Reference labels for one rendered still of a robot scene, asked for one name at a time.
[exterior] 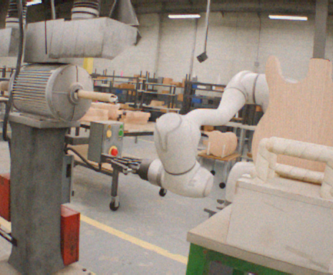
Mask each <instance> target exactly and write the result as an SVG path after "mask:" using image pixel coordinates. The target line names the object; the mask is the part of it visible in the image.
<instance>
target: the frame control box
mask: <svg viewBox="0 0 333 275"><path fill-rule="evenodd" d="M121 123H122V122H115V121H111V120H92V121H90V135H89V142H88V151H87V159H88V160H89V161H92V162H95V163H98V166H99V169H96V167H95V166H93V165H91V164H90V163H89V162H88V161H87V160H86V159H85V158H84V157H83V156H82V155H81V154H80V153H78V152H77V151H76V150H75V149H74V148H71V147H68V148H66V149H65V151H64V155H67V154H68V153H69V152H68V151H69V150H71V151H72V152H74V153H75V154H76V155H77V156H78V157H80V158H81V160H82V161H83V162H85V163H86V164H87V165H88V166H90V167H91V169H93V170H94V171H96V172H100V171H101V170H102V164H103V163H104V162H102V161H101V154H103V153H104V154H107V155H112V153H111V152H112V149H114V148H116V149H117V150H118V154H117V156H116V157H120V158H121V157H122V140H123V133H124V126H125V124H124V123H122V124H123V128H122V129H120V124H121ZM108 124H111V136H110V137H108V136H107V132H108V131H109V130H108V129H107V125H108ZM121 130H122V135H121V136H120V135H119V132H120V131H121Z"/></svg>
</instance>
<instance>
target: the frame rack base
mask: <svg viewBox="0 0 333 275"><path fill-rule="evenodd" d="M320 190H321V186H320V185H313V184H311V183H304V182H301V181H295V180H291V179H288V178H280V177H278V176H274V178H273V179H269V178H267V179H266V183H265V184H264V185H261V184H257V183H254V182H253V179H252V178H247V177H242V178H239V179H238V180H236V187H235V192H234V197H233V205H232V210H231V217H230V222H229V225H228V231H227V235H226V244H228V245H230V246H235V247H236V248H240V249H243V250H247V251H251V252H253V253H257V254H259V255H260V254H261V255H262V256H268V257H271V258H273V259H276V260H280V261H284V262H287V263H290V264H294V265H297V266H301V267H304V268H305V267H306V268H308V269H313V270H315V271H320V272H324V273H326V274H327V273H328V270H329V267H330V264H331V260H332V257H333V199H332V200H327V199H323V198H321V197H319V194H320Z"/></svg>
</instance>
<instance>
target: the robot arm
mask: <svg viewBox="0 0 333 275"><path fill-rule="evenodd" d="M269 98H270V97H269V88H268V85H267V82H266V78H265V74H257V73H253V72H251V71H248V70H245V71H242V72H240V73H237V74H236V75H235V76H234V77H233V78H231V81H230V82H229V83H228V85H226V88H225V92H224V93H223V96H222V99H221V103H220V105H219V106H218V109H217V110H208V109H198V110H194V111H192V112H190V113H188V114H186V115H185V116H184V117H182V116H181V115H180V114H178V113H176V112H169V113H166V114H164V115H163V116H161V117H160V118H159V119H158V120H157V122H156V124H155V127H154V141H155V146H156V150H157V153H158V157H159V158H160V159H159V160H150V159H139V158H130V157H125V156H123V157H122V158H120V157H115V156H111V155H107V154H104V153H103V154H101V161H102V162H104V163H108V164H111V168H113V169H114V170H118V171H120V172H122V173H124V174H125V175H127V174H128V173H134V174H138V175H139V177H140V178H141V179H142V180H146V181H149V182H150V184H151V185H154V186H157V187H161V188H165V189H167V190H169V191H170V192H171V193H174V194H177V195H180V196H186V197H190V198H205V197H206V196H207V195H208V194H209V193H210V192H211V190H212V187H213V175H212V174H211V173H210V172H208V171H207V170H206V169H205V168H202V167H200V165H199V163H198V162H197V160H196V151H197V147H198V142H199V140H200V137H201V133H200V130H199V127H200V126H201V125H208V126H220V125H223V124H225V123H227V122H228V121H229V120H230V119H231V118H232V117H233V116H234V115H235V114H236V113H237V112H238V111H239V110H240V109H241V108H242V107H243V106H244V104H257V105H261V109H262V110H263V113H265V112H266V110H267V106H268V104H269ZM252 168H255V165H254V164H253V163H245V162H239V163H237V164H236V165H235V166H234V167H233V168H232V169H231V172H230V173H229V176H228V180H227V184H226V197H225V198H222V199H220V198H219V199H218V200H217V202H218V203H220V205H219V206H216V208H217V209H218V210H222V209H224V208H225V207H226V206H228V205H229V204H232V203H233V197H234V192H235V187H236V180H238V179H239V178H242V177H243V176H242V175H245V174H249V173H250V171H251V169H252Z"/></svg>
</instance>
